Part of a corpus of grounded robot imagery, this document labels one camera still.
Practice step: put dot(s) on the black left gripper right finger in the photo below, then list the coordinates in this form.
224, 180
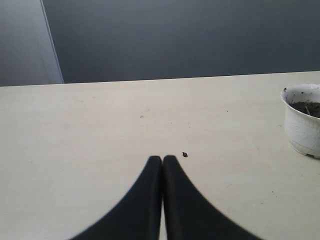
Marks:
188, 214

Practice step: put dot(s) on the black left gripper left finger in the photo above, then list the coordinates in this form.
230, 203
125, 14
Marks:
137, 216

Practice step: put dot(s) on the white scalloped flower pot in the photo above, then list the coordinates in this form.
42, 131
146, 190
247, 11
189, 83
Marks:
301, 128

